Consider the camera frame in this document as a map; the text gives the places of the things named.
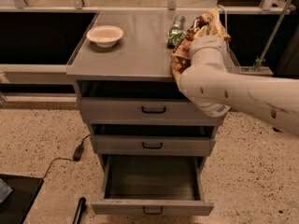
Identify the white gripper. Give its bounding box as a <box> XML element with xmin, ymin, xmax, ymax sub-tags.
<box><xmin>190</xmin><ymin>35</ymin><xmax>227</xmax><ymax>67</ymax></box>

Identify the brown chip bag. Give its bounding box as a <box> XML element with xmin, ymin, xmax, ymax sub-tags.
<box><xmin>171</xmin><ymin>7</ymin><xmax>231</xmax><ymax>85</ymax></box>

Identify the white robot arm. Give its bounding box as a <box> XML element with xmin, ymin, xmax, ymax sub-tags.
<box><xmin>179</xmin><ymin>35</ymin><xmax>299</xmax><ymax>134</ymax></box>

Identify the black robot base panel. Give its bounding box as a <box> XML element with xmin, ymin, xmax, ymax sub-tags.
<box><xmin>0</xmin><ymin>174</ymin><xmax>44</xmax><ymax>224</ymax></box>

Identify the grey drawer cabinet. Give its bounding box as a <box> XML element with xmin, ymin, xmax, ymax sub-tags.
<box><xmin>64</xmin><ymin>8</ymin><xmax>242</xmax><ymax>161</ymax></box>

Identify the grey top drawer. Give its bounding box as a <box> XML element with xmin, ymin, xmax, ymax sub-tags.
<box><xmin>78</xmin><ymin>80</ymin><xmax>222</xmax><ymax>126</ymax></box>

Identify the grey drawer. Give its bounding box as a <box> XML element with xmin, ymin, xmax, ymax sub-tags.
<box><xmin>92</xmin><ymin>155</ymin><xmax>214</xmax><ymax>216</ymax></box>
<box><xmin>91</xmin><ymin>124</ymin><xmax>216</xmax><ymax>156</ymax></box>
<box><xmin>78</xmin><ymin>80</ymin><xmax>222</xmax><ymax>126</ymax></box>

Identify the grey middle drawer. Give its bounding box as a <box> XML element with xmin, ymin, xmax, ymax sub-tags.
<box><xmin>91</xmin><ymin>124</ymin><xmax>216</xmax><ymax>156</ymax></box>

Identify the grey bottom drawer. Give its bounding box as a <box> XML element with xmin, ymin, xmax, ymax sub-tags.
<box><xmin>92</xmin><ymin>155</ymin><xmax>214</xmax><ymax>216</ymax></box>

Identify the green crushed can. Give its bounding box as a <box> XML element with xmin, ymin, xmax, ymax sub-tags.
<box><xmin>167</xmin><ymin>28</ymin><xmax>187</xmax><ymax>47</ymax></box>

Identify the silver can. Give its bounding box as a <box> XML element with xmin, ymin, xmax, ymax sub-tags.
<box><xmin>171</xmin><ymin>15</ymin><xmax>185</xmax><ymax>30</ymax></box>

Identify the metal diagonal pole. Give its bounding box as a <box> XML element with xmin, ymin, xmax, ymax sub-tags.
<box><xmin>250</xmin><ymin>0</ymin><xmax>292</xmax><ymax>72</ymax></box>

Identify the white bowl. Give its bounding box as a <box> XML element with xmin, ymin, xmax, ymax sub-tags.
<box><xmin>87</xmin><ymin>25</ymin><xmax>123</xmax><ymax>48</ymax></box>

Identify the white cable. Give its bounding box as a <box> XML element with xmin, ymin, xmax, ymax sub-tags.
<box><xmin>216</xmin><ymin>4</ymin><xmax>232</xmax><ymax>56</ymax></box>

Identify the black power adapter cable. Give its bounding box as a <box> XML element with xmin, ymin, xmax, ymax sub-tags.
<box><xmin>40</xmin><ymin>133</ymin><xmax>92</xmax><ymax>179</ymax></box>

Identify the black cylindrical handle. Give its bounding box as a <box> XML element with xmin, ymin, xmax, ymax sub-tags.
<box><xmin>72</xmin><ymin>197</ymin><xmax>86</xmax><ymax>224</ymax></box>

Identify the grey horizontal rail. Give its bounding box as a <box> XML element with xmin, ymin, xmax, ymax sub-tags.
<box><xmin>0</xmin><ymin>64</ymin><xmax>71</xmax><ymax>85</ymax></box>

